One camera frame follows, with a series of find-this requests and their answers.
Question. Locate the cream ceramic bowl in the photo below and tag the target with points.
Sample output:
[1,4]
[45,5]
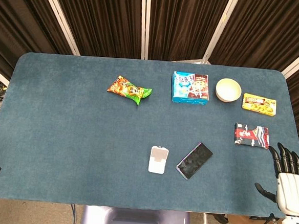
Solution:
[228,89]

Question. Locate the white phone stand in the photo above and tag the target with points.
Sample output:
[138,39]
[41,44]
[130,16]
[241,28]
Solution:
[158,160]

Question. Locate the red white dark packet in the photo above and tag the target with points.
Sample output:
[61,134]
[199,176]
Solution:
[251,135]

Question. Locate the orange green snack bag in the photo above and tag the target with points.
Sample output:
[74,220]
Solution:
[128,90]

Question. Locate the yellow snack box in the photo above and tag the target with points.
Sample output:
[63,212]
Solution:
[259,104]

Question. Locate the black smartphone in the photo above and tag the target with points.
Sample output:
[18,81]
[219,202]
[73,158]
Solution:
[194,160]

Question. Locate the blue red snack box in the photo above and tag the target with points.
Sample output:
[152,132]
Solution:
[190,88]

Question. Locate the grey purple robot base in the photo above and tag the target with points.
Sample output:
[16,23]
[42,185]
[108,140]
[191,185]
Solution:
[134,221]

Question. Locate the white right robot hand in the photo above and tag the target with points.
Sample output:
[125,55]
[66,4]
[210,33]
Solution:
[291,191]

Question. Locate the blue table cloth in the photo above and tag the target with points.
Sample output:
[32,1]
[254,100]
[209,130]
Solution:
[86,138]

